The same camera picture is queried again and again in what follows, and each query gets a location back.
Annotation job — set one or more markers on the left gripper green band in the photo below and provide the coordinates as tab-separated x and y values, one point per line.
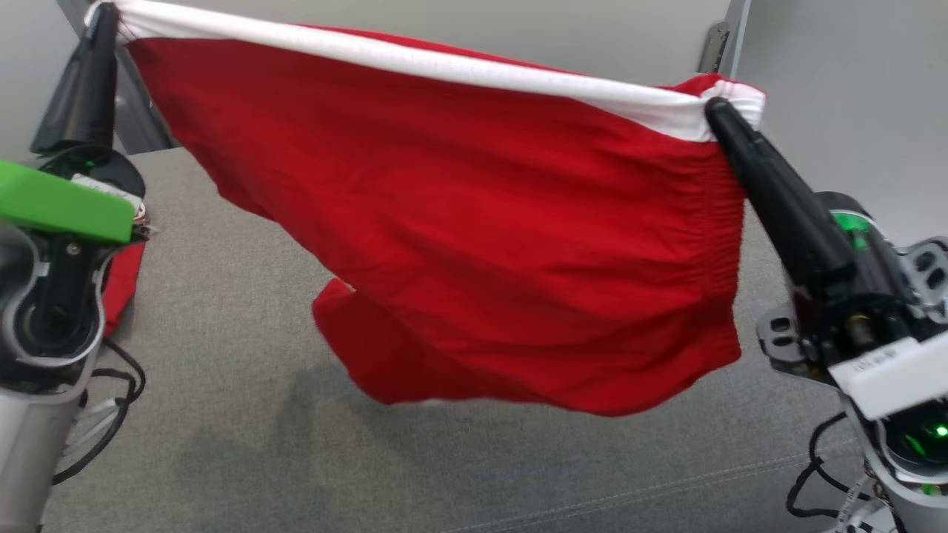
59	200

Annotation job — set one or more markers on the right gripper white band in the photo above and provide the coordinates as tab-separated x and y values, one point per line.
874	311

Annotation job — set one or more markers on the red white Bulls jersey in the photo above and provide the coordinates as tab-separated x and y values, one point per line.
122	289

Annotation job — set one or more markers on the red shorts white waistband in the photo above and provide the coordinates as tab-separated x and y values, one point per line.
481	222

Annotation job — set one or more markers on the grey fabric sofa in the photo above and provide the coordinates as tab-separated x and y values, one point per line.
222	444

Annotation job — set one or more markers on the thick grey metal frame post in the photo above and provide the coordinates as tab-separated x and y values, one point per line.
141	118

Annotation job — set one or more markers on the silver metal bracket plate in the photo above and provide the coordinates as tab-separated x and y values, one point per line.
715	48

